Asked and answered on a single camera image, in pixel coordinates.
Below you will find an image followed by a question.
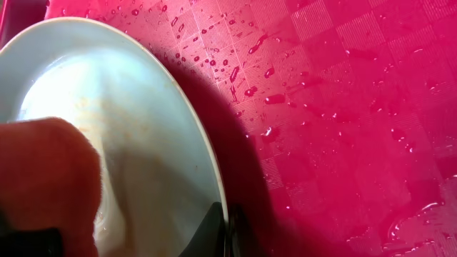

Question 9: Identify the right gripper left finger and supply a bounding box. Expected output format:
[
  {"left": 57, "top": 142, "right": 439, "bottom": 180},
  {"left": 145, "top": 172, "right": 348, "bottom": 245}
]
[{"left": 1, "top": 214, "right": 64, "bottom": 257}]

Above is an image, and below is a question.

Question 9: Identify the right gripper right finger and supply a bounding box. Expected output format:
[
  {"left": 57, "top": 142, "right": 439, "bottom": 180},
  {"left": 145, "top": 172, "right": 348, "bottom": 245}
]
[{"left": 179, "top": 202, "right": 242, "bottom": 257}]

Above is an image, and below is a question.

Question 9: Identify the orange green sponge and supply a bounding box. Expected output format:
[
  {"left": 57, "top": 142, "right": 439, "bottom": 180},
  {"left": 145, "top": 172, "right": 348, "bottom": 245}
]
[{"left": 1, "top": 118, "right": 101, "bottom": 256}]

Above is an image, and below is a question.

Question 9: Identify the light blue plate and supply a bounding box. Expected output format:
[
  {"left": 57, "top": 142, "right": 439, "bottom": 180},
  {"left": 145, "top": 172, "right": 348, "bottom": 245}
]
[{"left": 1, "top": 17, "right": 229, "bottom": 256}]

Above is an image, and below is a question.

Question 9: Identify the red plastic tray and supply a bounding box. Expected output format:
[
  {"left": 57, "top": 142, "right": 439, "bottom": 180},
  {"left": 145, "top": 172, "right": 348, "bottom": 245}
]
[{"left": 1, "top": 0, "right": 456, "bottom": 256}]

